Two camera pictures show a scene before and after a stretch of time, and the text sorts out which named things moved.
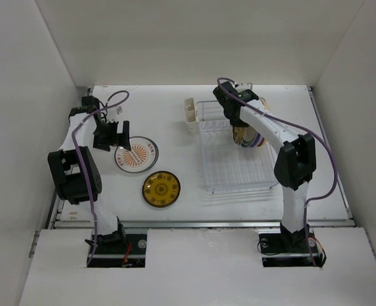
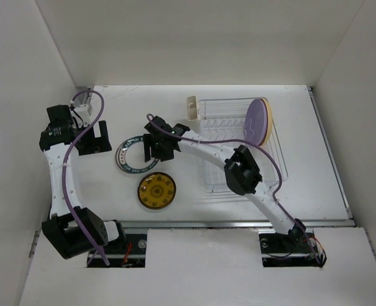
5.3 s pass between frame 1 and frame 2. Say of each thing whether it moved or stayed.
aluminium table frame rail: stayed
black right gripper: moved
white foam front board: stayed
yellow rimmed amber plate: moved
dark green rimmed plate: moved
